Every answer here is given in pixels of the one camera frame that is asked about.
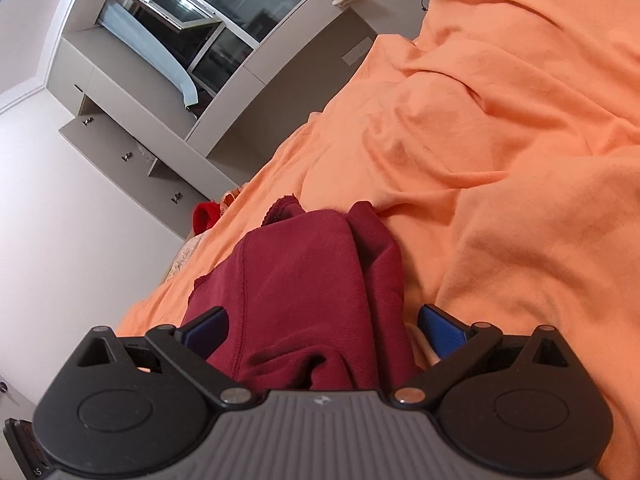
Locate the maroon knit sweater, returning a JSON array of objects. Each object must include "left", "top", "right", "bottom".
[{"left": 183, "top": 196, "right": 419, "bottom": 393}]

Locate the floral peach pillow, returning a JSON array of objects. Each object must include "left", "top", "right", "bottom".
[{"left": 163, "top": 185, "right": 244, "bottom": 283}]

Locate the red plush item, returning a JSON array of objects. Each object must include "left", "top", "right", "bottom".
[{"left": 192, "top": 200, "right": 221, "bottom": 235}]

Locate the orange bed sheet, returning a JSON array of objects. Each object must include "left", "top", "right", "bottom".
[{"left": 119, "top": 0, "right": 639, "bottom": 479}]

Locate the grey wardrobe cabinet unit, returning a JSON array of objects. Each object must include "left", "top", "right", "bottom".
[{"left": 46, "top": 0, "right": 452, "bottom": 241}]

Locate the light blue left curtain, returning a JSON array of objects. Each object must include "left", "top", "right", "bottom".
[{"left": 99, "top": 2, "right": 198, "bottom": 107}]

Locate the window with white frame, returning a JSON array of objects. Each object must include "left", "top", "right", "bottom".
[{"left": 104, "top": 0, "right": 303, "bottom": 115}]

